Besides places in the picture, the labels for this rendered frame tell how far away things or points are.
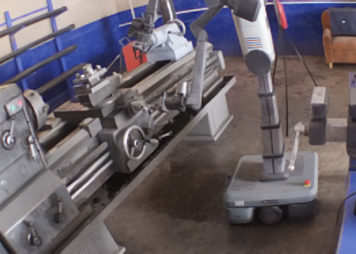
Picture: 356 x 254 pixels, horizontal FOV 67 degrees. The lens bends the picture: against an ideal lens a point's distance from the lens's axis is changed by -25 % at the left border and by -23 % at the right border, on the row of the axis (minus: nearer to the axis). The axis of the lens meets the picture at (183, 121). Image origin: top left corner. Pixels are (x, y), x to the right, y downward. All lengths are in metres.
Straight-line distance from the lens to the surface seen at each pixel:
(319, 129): 1.16
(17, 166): 1.67
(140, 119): 2.17
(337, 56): 4.99
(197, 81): 1.78
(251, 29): 1.74
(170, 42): 3.07
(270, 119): 1.97
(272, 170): 2.12
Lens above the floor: 1.52
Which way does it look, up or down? 23 degrees down
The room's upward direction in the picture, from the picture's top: 14 degrees counter-clockwise
